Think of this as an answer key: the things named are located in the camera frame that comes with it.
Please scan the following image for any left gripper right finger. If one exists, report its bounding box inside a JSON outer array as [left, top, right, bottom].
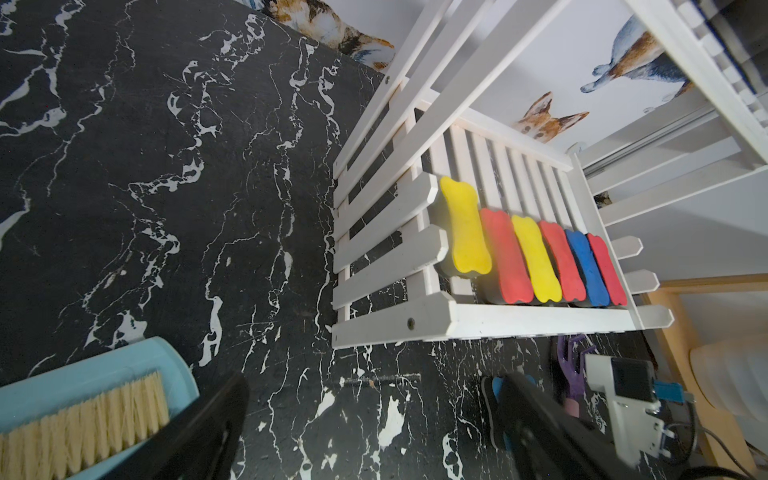
[[497, 372, 642, 479]]

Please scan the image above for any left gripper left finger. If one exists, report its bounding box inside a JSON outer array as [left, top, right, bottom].
[[104, 372, 249, 479]]

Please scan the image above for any blue eraser bottom shelf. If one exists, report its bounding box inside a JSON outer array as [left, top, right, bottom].
[[565, 229, 610, 307]]

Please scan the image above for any wooden corner shelf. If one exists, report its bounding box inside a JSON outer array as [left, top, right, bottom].
[[646, 274, 767, 474]]

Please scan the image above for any white wooden two-tier shelf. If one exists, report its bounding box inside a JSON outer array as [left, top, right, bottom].
[[331, 1, 767, 349]]

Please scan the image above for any red eraser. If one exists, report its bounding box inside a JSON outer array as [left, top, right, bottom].
[[538, 220, 586, 303], [480, 208, 534, 305], [587, 234, 628, 306]]

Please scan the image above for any yellow eraser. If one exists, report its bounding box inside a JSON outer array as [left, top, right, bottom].
[[439, 177, 492, 278], [511, 215, 563, 303]]

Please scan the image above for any red eraser bottom far right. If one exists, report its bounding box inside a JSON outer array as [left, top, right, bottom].
[[587, 234, 628, 306]]

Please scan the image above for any yellow eraser bottom far left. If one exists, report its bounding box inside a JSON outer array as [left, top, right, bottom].
[[439, 177, 492, 278]]

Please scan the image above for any purple toy rake pink handle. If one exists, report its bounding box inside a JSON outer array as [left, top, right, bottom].
[[555, 334, 597, 418]]

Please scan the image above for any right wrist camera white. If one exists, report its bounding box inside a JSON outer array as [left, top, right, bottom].
[[583, 354, 695, 467]]

